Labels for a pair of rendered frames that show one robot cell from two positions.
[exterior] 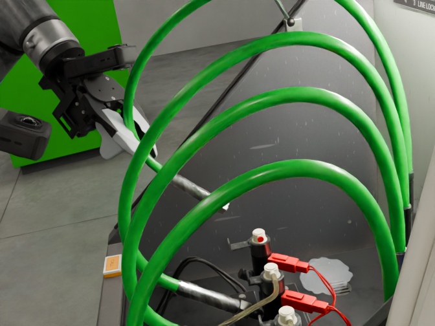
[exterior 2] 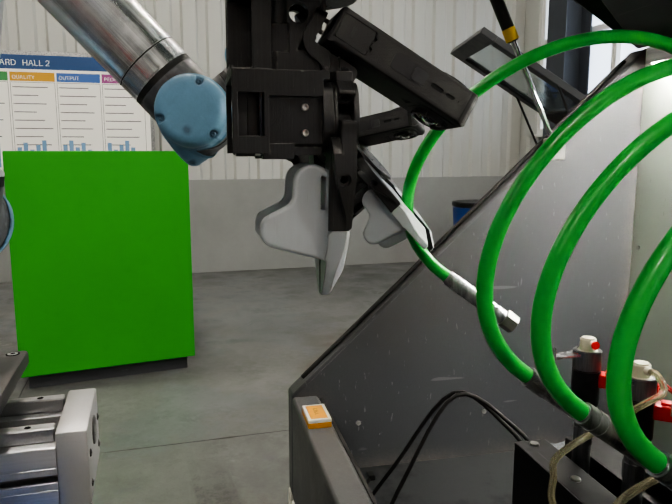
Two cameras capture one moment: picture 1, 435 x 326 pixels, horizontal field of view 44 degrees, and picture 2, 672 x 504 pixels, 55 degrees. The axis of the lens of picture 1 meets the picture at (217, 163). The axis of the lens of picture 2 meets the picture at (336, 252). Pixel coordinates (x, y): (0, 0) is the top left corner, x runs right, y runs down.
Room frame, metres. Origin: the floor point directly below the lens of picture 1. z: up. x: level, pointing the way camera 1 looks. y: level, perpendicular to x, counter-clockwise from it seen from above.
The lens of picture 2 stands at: (0.02, 0.32, 1.30)
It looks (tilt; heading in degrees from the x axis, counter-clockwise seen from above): 9 degrees down; 350
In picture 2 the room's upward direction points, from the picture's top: straight up
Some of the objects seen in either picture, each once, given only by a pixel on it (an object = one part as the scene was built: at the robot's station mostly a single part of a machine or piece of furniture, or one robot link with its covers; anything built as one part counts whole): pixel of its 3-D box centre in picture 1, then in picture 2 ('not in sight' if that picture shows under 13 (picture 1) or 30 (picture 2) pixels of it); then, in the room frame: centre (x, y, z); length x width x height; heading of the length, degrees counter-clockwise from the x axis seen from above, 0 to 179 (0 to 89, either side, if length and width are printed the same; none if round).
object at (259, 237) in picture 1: (259, 240); (588, 351); (0.60, -0.04, 1.10); 0.02 x 0.02 x 0.03
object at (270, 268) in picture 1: (272, 276); (641, 377); (0.52, -0.04, 1.10); 0.02 x 0.02 x 0.03
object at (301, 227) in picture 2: not in sight; (303, 232); (0.45, 0.27, 1.24); 0.06 x 0.03 x 0.09; 93
